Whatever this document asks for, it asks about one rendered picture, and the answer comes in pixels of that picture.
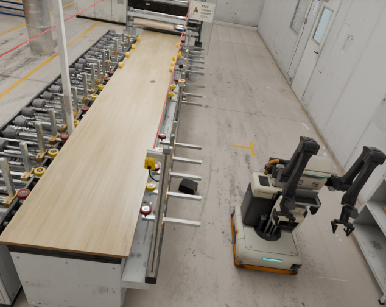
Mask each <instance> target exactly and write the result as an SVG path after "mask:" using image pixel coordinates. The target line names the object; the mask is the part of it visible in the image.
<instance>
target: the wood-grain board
mask: <svg viewBox="0 0 386 307"><path fill-rule="evenodd" d="M140 37H141V41H138V40H137V41H136V43H135V44H136V49H132V48H131V50H130V51H129V53H130V58H127V57H125V58H124V60H123V61H122V62H124V67H123V68H119V67H118V69H117V70H116V71H115V73H114V74H113V75H112V77H111V79H110V80H109V81H108V83H107V84H106V85H105V87H104V88H103V90H102V91H101V92H100V94H99V95H98V97H97V98H96V100H95V101H94V103H93V104H92V106H91V107H90V108H89V110H88V111H87V112H86V114H85V115H84V117H83V118H82V120H81V121H80V122H79V124H78V126H77V127H76V128H75V130H74V131H73V132H72V134H71V136H70V137H69V138H68V140H67V141H66V142H65V144H64V145H63V147H62V148H61V149H60V151H59V153H58V154H57V155H56V157H55V158H54V160H53V161H52V163H51V164H50V165H49V167H48V168H47V169H46V171H45V173H44V174H43V175H42V177H41V178H40V179H39V181H38V183H37V184H36V185H35V187H34V188H33V190H32V191H31V192H30V194H29V195H28V196H27V198H26V200H25V201H24V202H23V204H22V205H21V206H20V208H19V210H18V211H17V212H16V214H15V215H14V217H13V218H12V220H11V221H10V222H9V224H8V225H7V226H6V228H5V230H4V231H3V232H2V234H1V235H0V244H7V245H17V246H23V247H33V248H39V249H48V250H58V251H64V252H74V253H84V254H90V255H100V256H109V257H115V258H125V259H128V258H129V255H130V251H131V247H132V242H133V238H134V235H135V230H136V226H137V222H138V217H139V213H140V208H141V205H142V200H143V197H144V193H145V190H146V184H147V180H148V177H149V170H148V169H144V161H145V160H144V159H145V157H146V153H147V149H153V145H154V142H155V138H156V133H157V130H158V126H159V123H160V119H161V114H162V111H163V107H164V102H165V99H166V94H167V90H168V87H169V83H170V78H171V75H172V72H169V66H170V63H171V60H172V56H173V55H174V56H177V52H178V48H176V43H180V40H181V38H180V37H173V36H168V35H161V34H155V33H151V32H143V33H142V34H141V36H140ZM152 80H155V81H156V83H151V82H150V81H152Z"/></svg>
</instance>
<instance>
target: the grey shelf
mask: <svg viewBox="0 0 386 307"><path fill-rule="evenodd" d="M377 187H378V188H377ZM385 206H386V171H385V172H384V174H383V175H382V177H381V178H380V179H379V181H378V182H377V183H376V185H375V186H374V188H373V189H372V190H371V192H370V193H369V195H368V196H367V198H366V199H365V200H364V202H363V204H362V205H361V206H360V208H359V209H358V213H359V216H358V217H357V218H356V219H353V218H352V219H351V220H350V223H352V225H353V227H355V229H354V230H353V234H354V235H355V237H356V239H357V240H358V242H359V245H360V248H361V250H362V252H363V254H364V256H365V258H366V260H367V262H368V264H369V266H370V268H371V270H372V272H373V273H374V276H375V277H376V279H377V282H378V283H379V286H380V287H381V289H382V292H383V293H384V295H383V296H382V297H381V298H380V299H379V300H378V302H379V304H380V305H384V304H385V303H386V212H385V211H384V210H383V207H385Z"/></svg>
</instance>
